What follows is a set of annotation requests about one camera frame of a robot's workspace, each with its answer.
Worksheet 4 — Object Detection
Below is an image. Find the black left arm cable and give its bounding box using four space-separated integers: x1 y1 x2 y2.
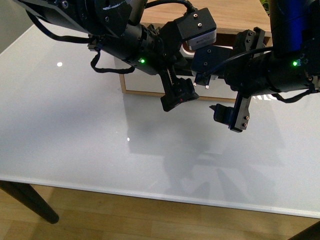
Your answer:
24 7 136 75

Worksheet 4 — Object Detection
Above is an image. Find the black right camera cable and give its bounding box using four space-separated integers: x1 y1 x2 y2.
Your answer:
203 46 273 77

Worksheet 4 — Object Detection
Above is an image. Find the dark table leg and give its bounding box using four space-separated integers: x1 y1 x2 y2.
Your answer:
0 180 60 224

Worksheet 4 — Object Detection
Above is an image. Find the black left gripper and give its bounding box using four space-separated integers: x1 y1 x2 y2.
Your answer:
139 21 200 112

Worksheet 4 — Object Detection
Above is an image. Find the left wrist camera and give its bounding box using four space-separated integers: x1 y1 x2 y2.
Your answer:
175 7 217 42

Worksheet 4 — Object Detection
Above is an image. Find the wooden drawer cabinet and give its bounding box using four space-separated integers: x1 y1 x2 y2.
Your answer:
119 0 272 103

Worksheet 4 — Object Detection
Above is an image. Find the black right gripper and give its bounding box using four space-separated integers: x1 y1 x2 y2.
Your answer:
209 27 273 132

